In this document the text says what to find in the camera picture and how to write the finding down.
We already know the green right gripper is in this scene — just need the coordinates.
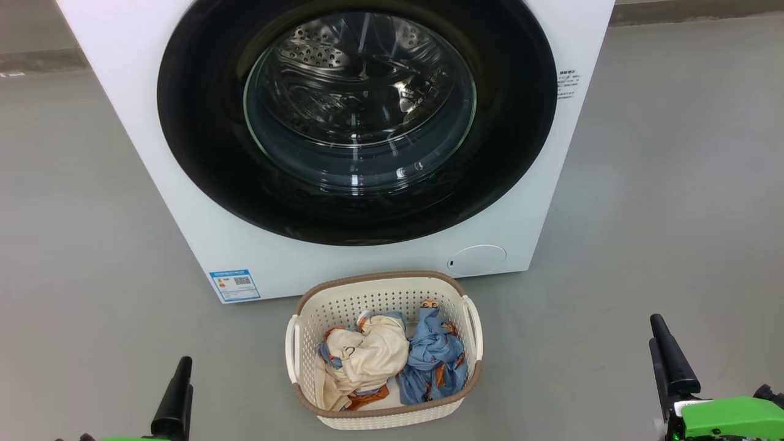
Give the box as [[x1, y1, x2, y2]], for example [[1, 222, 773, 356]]
[[649, 314, 784, 441]]

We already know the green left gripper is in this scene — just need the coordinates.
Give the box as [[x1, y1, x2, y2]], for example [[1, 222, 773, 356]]
[[103, 356, 194, 441]]

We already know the cream garment with orange trim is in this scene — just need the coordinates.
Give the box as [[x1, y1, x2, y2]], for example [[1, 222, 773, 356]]
[[318, 311, 410, 412]]

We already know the blue printed garment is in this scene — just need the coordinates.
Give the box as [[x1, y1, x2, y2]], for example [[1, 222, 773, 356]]
[[398, 299, 469, 405]]

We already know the washing machine door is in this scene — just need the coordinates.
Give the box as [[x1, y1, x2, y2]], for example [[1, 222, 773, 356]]
[[157, 0, 558, 247]]

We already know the white front-load washing machine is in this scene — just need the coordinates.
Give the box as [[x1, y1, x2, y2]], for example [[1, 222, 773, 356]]
[[55, 0, 616, 305]]

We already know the stainless steel washing machine drum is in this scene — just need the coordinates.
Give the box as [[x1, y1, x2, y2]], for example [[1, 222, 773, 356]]
[[269, 13, 457, 151]]

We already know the blue energy label sticker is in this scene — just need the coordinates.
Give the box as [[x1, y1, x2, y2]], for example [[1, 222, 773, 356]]
[[209, 268, 261, 303]]

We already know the round white filter cover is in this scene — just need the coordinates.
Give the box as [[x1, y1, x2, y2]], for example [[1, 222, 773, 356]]
[[447, 245, 507, 276]]

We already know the cream perforated laundry basket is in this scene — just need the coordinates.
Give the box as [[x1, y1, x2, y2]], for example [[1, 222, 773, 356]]
[[285, 271, 484, 431]]

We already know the small printed text label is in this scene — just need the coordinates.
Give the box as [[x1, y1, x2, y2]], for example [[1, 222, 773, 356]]
[[557, 69, 581, 100]]

